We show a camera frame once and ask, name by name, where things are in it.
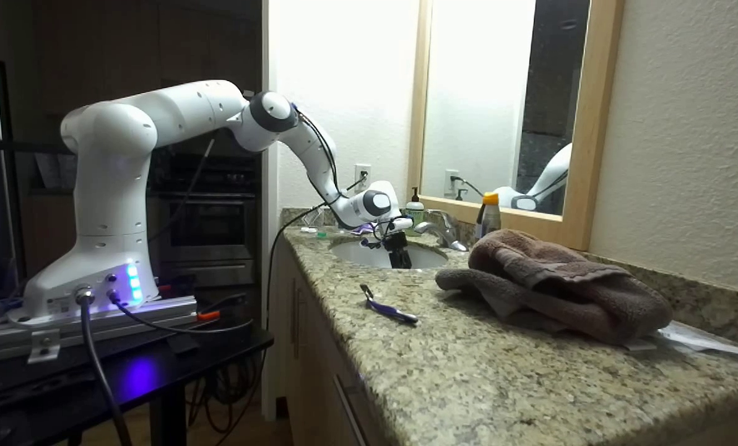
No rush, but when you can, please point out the brown towel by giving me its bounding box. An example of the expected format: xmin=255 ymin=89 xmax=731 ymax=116
xmin=435 ymin=229 xmax=675 ymax=346

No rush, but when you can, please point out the spray bottle with orange cap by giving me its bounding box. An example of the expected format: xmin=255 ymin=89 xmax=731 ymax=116
xmin=475 ymin=192 xmax=503 ymax=242

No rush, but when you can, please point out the chrome faucet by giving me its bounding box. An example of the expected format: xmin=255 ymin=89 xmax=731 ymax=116
xmin=414 ymin=210 xmax=469 ymax=252

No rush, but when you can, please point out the drawer handle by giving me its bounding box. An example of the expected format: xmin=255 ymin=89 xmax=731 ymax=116
xmin=333 ymin=374 xmax=370 ymax=446

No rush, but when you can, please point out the grey cable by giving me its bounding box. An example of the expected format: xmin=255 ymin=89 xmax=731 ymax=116
xmin=74 ymin=285 xmax=133 ymax=446

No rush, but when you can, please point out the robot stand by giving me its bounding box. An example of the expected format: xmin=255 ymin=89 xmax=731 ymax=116
xmin=0 ymin=296 xmax=276 ymax=446

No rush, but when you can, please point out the wood framed mirror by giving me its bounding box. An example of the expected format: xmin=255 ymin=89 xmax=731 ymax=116
xmin=407 ymin=0 xmax=625 ymax=251

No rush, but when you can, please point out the white paper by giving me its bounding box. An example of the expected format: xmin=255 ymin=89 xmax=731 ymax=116
xmin=623 ymin=320 xmax=738 ymax=362

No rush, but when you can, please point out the white sink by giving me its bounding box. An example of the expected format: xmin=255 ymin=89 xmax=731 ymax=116
xmin=330 ymin=238 xmax=449 ymax=271

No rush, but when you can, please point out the purple razor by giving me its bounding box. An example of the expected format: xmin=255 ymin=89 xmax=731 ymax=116
xmin=360 ymin=284 xmax=420 ymax=325

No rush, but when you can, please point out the soap dispenser bottle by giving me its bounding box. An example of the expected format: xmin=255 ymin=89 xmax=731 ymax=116
xmin=405 ymin=186 xmax=426 ymax=237

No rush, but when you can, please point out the built-in oven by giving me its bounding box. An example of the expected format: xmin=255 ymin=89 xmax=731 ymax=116
xmin=148 ymin=147 xmax=262 ymax=289

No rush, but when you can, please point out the black cable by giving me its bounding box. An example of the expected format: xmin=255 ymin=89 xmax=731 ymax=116
xmin=214 ymin=173 xmax=370 ymax=445
xmin=106 ymin=290 xmax=255 ymax=336

